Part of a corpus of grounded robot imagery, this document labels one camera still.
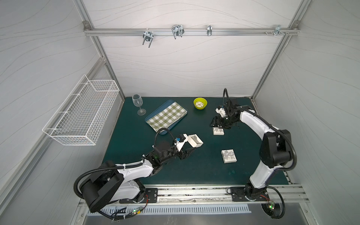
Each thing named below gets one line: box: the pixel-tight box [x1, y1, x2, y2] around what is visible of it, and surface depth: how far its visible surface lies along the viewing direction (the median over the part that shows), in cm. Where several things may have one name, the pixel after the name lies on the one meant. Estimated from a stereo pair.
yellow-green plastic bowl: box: [193, 97, 208, 110], surface depth 114 cm
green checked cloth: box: [146, 102, 188, 133], surface depth 110 cm
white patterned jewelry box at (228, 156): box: [221, 149, 238, 164], surface depth 86 cm
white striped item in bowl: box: [195, 101, 204, 108], surface depth 114 cm
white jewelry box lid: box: [212, 127, 225, 136], surface depth 100 cm
